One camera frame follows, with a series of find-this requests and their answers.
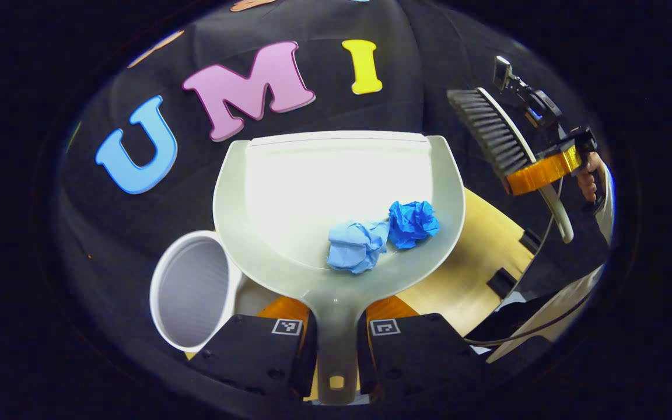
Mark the small grey broom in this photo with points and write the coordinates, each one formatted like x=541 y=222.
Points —
x=493 y=131

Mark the person's white garment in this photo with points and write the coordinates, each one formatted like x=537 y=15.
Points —
x=552 y=300

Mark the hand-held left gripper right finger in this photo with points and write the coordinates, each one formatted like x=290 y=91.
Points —
x=417 y=356

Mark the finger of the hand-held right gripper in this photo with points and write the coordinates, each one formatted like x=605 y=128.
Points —
x=540 y=172

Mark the black desk edge bracket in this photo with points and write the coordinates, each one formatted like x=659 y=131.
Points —
x=500 y=283
x=529 y=242

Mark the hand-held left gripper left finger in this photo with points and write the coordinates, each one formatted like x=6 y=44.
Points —
x=254 y=356

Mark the grey plastic dustpan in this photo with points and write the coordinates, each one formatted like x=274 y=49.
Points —
x=324 y=186

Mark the wooden desktop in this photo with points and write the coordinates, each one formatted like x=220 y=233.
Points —
x=476 y=262

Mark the white garbage bin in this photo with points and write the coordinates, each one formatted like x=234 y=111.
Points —
x=190 y=286

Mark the light blue paper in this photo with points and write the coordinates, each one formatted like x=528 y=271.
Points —
x=353 y=245

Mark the dark blue paper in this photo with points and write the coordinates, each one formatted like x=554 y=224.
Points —
x=412 y=224

